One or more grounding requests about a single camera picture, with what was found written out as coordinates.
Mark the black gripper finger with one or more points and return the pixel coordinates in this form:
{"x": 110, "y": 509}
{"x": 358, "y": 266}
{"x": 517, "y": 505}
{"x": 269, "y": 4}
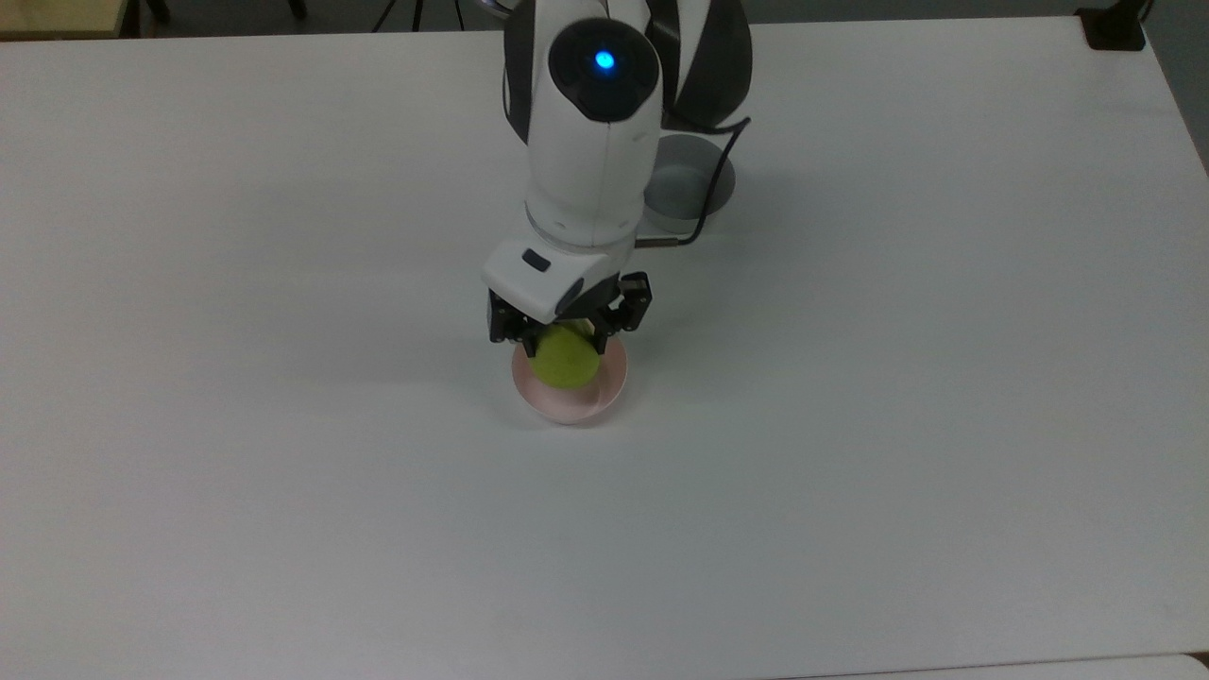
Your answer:
{"x": 625, "y": 307}
{"x": 510, "y": 326}

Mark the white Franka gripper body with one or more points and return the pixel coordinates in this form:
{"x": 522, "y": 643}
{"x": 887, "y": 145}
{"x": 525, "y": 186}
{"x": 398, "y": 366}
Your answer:
{"x": 543, "y": 276}

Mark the green pear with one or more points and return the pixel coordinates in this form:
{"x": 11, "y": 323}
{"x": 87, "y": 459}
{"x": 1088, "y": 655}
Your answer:
{"x": 565, "y": 357}

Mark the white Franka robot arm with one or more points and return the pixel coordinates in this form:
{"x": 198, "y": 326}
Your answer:
{"x": 590, "y": 132}

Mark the pink bowl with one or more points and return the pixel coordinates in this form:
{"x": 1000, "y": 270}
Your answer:
{"x": 604, "y": 392}

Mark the grey bowl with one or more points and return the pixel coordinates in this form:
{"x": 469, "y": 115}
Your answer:
{"x": 682, "y": 189}

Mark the black tripod legs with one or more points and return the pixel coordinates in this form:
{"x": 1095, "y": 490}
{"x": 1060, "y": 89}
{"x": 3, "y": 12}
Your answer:
{"x": 416, "y": 13}

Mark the black furniture leg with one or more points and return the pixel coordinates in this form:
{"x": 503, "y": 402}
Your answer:
{"x": 157, "y": 9}

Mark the light wooden board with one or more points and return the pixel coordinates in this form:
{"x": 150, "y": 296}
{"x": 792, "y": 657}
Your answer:
{"x": 59, "y": 17}

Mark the black table clamp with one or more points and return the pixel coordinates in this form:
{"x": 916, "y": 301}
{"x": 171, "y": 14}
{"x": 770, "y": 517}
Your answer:
{"x": 1115, "y": 26}

